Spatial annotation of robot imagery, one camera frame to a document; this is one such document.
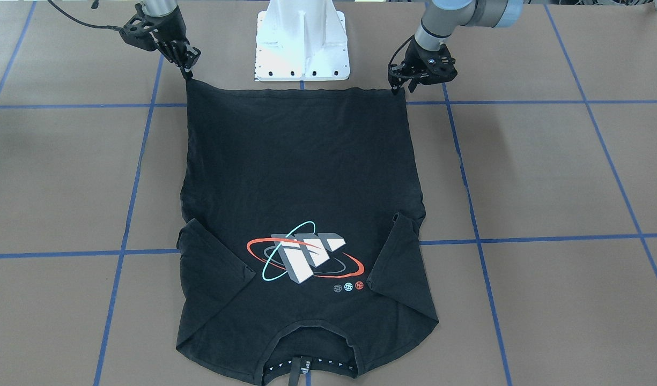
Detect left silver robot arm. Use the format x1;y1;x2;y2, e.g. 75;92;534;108
387;1;524;95

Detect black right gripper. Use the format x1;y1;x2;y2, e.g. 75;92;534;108
119;5;201;81

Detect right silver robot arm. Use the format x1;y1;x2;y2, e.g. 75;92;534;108
119;1;201;81

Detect blue tape grid lines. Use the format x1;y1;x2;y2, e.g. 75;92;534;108
0;0;657;386

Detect brown paper table cover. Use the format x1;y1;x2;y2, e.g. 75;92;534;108
0;0;657;386

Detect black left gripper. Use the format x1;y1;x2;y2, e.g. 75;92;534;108
388;42;458;95

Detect black printed t-shirt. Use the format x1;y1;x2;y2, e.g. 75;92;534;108
176;80;439;385

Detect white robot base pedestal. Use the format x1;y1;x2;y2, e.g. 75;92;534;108
254;1;351;81

